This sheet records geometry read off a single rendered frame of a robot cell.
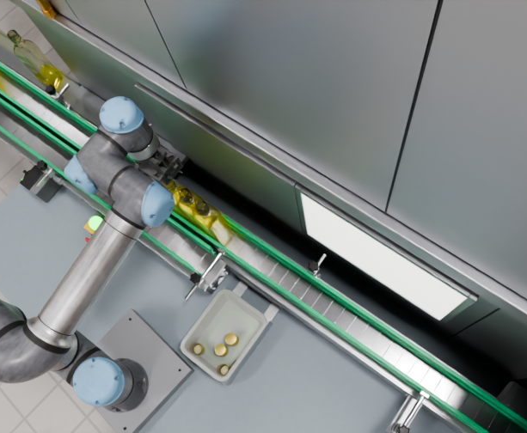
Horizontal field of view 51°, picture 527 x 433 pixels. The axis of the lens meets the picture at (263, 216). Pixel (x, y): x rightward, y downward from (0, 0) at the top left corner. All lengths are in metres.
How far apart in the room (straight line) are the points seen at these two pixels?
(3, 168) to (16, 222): 1.10
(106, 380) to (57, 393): 1.21
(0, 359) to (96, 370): 0.42
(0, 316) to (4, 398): 1.66
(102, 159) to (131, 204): 0.11
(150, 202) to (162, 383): 0.78
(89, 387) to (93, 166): 0.64
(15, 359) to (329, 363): 0.90
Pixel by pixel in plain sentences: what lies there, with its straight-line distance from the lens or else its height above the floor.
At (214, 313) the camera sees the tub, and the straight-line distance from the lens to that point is 1.69.
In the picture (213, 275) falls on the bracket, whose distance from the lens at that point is 1.61.
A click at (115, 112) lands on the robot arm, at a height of 1.53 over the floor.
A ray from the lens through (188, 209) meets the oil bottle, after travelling 1.47.
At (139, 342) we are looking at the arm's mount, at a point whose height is 0.80.
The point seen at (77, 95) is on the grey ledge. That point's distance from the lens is 2.01.
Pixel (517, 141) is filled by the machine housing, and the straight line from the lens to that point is 0.68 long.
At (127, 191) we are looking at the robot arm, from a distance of 1.06.
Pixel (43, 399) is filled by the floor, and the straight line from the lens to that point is 2.74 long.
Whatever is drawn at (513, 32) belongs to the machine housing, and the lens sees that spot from 0.55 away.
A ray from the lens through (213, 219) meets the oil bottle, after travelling 1.45.
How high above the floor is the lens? 2.42
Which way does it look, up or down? 70 degrees down
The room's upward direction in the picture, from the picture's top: 21 degrees counter-clockwise
